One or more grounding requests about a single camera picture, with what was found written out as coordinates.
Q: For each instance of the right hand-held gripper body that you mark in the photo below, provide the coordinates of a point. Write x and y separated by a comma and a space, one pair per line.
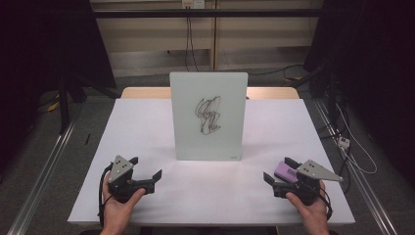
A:
314, 171

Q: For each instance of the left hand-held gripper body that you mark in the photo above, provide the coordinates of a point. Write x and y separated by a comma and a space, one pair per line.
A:
120, 169

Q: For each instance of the purple whiteboard eraser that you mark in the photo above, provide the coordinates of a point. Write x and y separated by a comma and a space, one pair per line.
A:
284, 171

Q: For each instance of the glass whiteboard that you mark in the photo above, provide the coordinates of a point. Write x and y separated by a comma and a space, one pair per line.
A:
186, 130

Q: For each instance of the person's right hand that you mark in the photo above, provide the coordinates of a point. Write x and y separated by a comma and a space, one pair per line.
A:
314, 217

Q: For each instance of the person's left hand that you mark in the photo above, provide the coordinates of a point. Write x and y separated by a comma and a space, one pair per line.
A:
114, 215

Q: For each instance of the white table cover sheet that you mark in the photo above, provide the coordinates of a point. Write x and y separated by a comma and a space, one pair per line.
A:
147, 130

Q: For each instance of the white power adapter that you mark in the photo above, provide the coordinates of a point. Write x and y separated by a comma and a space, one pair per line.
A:
344, 142

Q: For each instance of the small black pen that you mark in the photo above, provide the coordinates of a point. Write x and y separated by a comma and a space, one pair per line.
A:
87, 138

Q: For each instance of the wooden table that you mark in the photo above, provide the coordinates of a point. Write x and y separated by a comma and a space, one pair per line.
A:
143, 93

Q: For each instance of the black metal stand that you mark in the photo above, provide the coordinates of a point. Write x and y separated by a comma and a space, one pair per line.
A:
64, 107

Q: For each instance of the black curtain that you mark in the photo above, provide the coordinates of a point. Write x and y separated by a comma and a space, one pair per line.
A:
32, 49
385, 65

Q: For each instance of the black horizontal bar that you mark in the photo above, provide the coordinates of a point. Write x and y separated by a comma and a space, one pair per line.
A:
147, 13

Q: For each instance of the metal floor rail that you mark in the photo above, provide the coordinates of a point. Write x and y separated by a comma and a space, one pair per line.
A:
371, 199
36, 192

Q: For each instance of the wooden wall strip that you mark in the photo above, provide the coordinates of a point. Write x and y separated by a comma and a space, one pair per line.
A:
214, 39

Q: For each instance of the white wall outlet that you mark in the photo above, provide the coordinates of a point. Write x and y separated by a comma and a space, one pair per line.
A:
193, 4

